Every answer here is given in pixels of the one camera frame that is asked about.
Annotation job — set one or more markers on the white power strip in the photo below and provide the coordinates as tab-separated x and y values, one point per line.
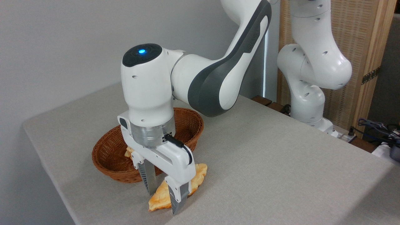
343	136

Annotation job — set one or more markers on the brown wicker basket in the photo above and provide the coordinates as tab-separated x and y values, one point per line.
109	156

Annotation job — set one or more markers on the small round puff bread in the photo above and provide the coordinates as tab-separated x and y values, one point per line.
128	153

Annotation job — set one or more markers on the bamboo folding screen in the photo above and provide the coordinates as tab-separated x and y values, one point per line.
353	31

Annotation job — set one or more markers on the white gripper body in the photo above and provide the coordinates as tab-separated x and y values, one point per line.
168	159

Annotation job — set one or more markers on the long leaf-shaped bread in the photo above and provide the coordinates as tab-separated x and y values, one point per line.
161	197

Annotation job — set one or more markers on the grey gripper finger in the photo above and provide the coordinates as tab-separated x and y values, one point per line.
149	178
178	198

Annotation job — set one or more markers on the grey tablecloth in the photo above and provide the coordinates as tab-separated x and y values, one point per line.
265	156

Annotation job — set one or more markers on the metal screen hinge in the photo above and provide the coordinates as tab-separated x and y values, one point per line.
370	75

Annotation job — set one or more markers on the brown wooden block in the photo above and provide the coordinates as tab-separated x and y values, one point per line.
262	100
276	107

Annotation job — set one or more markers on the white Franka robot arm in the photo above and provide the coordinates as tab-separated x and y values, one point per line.
150	87

